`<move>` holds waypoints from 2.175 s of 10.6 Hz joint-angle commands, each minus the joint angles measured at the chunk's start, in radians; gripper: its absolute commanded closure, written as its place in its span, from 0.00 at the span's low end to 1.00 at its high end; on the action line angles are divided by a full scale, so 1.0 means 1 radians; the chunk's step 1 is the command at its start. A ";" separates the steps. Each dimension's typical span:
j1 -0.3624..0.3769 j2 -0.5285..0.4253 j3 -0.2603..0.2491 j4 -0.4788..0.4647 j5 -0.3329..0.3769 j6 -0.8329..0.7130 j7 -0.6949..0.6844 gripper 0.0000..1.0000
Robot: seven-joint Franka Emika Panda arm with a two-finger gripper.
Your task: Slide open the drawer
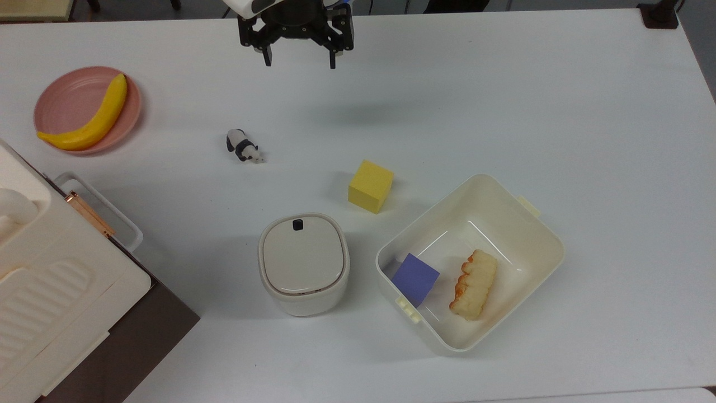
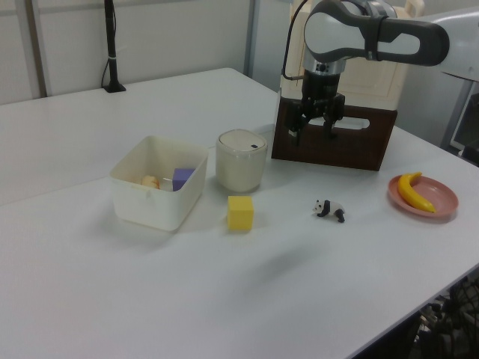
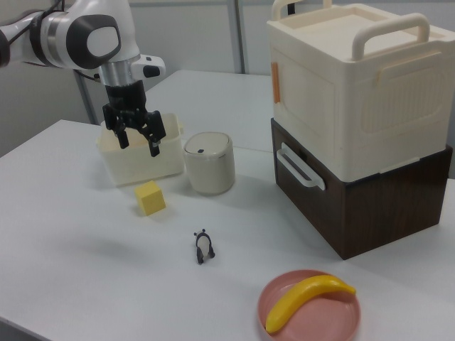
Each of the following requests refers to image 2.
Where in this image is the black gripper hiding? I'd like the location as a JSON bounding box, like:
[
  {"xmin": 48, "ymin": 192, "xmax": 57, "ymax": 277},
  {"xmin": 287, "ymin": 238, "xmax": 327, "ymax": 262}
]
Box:
[{"xmin": 287, "ymin": 69, "xmax": 347, "ymax": 147}]

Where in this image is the dark drawer with white handle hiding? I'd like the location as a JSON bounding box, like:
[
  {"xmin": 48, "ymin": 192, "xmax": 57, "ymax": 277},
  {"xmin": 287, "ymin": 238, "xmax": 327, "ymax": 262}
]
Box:
[{"xmin": 275, "ymin": 96, "xmax": 398, "ymax": 147}]

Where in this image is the dark wood drawer cabinet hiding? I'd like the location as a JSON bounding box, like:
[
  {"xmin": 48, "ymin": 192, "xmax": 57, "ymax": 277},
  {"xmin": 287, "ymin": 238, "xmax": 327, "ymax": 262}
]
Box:
[{"xmin": 270, "ymin": 91, "xmax": 398, "ymax": 173}]

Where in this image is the cream round trash can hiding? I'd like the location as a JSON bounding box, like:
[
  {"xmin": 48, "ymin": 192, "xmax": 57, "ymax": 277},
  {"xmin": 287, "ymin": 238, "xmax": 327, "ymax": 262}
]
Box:
[{"xmin": 215, "ymin": 129, "xmax": 269, "ymax": 193}]

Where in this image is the panda toy figure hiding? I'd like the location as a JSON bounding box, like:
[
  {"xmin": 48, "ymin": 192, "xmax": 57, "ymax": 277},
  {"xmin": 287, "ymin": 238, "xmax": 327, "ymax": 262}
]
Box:
[{"xmin": 312, "ymin": 199, "xmax": 347, "ymax": 224}]

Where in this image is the yellow toy banana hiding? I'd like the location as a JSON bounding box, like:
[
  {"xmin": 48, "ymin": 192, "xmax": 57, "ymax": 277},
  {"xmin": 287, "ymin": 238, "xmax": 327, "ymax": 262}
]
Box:
[{"xmin": 397, "ymin": 171, "xmax": 437, "ymax": 214}]

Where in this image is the yellow foam cube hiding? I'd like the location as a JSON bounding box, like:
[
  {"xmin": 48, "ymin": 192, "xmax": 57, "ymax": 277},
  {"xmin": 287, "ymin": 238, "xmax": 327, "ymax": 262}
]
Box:
[{"xmin": 227, "ymin": 195, "xmax": 254, "ymax": 231}]

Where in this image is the purple foam block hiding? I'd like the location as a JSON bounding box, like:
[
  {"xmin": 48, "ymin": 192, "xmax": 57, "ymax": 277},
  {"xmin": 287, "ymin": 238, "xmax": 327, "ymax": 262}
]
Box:
[{"xmin": 171, "ymin": 168, "xmax": 197, "ymax": 192}]

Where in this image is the pink plate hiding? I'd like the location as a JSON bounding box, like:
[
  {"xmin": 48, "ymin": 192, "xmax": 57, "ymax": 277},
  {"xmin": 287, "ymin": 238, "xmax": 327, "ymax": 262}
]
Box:
[{"xmin": 387, "ymin": 174, "xmax": 460, "ymax": 222}]

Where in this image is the white square plastic bin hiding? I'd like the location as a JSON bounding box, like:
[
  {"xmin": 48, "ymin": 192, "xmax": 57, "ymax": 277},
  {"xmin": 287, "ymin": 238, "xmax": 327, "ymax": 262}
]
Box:
[{"xmin": 109, "ymin": 135, "xmax": 210, "ymax": 234}]

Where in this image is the black pole stand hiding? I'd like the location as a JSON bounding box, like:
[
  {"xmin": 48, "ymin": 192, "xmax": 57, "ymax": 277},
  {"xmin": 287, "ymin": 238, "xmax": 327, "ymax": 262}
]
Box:
[{"xmin": 103, "ymin": 0, "xmax": 127, "ymax": 93}]

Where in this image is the black chair base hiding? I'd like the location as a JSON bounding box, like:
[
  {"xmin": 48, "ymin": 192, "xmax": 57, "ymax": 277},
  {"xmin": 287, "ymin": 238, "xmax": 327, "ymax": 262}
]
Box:
[{"xmin": 406, "ymin": 274, "xmax": 479, "ymax": 359}]

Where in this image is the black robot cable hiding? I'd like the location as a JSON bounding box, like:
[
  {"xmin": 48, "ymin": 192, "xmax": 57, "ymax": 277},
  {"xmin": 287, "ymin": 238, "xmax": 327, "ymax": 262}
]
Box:
[{"xmin": 281, "ymin": 0, "xmax": 311, "ymax": 82}]

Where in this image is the grey metal frame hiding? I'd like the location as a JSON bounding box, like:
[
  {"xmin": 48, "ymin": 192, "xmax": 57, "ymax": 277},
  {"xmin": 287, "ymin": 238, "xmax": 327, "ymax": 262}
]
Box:
[{"xmin": 440, "ymin": 79, "xmax": 479, "ymax": 168}]

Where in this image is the black thin cable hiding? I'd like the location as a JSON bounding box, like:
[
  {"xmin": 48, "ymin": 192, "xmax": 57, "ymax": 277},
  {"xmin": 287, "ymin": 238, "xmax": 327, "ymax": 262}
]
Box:
[{"xmin": 100, "ymin": 55, "xmax": 112, "ymax": 90}]

